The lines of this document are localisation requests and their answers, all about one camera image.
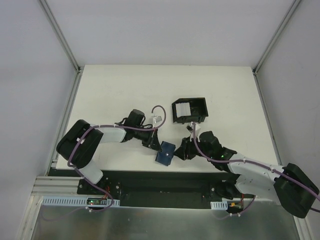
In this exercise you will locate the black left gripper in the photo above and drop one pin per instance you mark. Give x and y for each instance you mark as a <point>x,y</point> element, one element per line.
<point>152,139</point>

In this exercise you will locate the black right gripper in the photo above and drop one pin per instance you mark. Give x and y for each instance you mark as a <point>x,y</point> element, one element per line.
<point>186,149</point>

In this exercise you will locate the blue leather card holder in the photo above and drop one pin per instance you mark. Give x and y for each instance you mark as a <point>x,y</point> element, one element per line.
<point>165,156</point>

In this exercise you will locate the black plastic card tray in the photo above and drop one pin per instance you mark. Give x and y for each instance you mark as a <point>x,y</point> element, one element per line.
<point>198,107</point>

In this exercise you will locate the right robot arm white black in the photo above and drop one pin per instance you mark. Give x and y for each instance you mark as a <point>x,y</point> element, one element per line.
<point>287,185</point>

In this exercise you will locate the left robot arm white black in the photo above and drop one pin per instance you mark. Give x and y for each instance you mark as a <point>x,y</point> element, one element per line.
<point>80,143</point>

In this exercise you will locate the white cards stack in tray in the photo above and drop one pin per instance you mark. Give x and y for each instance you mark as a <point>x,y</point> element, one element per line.
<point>183,109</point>

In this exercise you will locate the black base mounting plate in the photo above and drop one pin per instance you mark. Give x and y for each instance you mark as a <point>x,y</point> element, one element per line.
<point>150,189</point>

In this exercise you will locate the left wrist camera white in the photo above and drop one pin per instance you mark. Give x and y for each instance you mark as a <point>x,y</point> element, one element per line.
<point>156,119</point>

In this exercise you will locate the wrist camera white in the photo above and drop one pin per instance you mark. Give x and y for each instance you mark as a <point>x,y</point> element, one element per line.
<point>156,119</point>
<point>193,128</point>

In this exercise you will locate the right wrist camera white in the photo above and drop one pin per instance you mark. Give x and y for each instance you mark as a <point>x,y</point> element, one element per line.
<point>193,128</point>

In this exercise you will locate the right white cable duct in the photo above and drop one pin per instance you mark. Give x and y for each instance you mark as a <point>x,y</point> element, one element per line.
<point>219,205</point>

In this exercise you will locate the white cable duct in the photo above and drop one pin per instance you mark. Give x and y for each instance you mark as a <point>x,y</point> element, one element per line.
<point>68,201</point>
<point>219,205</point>

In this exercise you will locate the left aluminium frame post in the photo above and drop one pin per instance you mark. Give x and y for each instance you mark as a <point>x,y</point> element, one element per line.
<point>59,34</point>

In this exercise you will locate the aluminium frame post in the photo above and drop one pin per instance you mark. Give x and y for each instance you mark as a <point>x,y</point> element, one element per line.
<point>277,34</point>
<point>59,34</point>

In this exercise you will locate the left white cable duct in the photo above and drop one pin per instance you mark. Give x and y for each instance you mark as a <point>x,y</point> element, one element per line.
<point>68,201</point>

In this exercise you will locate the right aluminium frame post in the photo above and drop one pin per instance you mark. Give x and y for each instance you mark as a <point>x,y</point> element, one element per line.
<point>277,34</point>

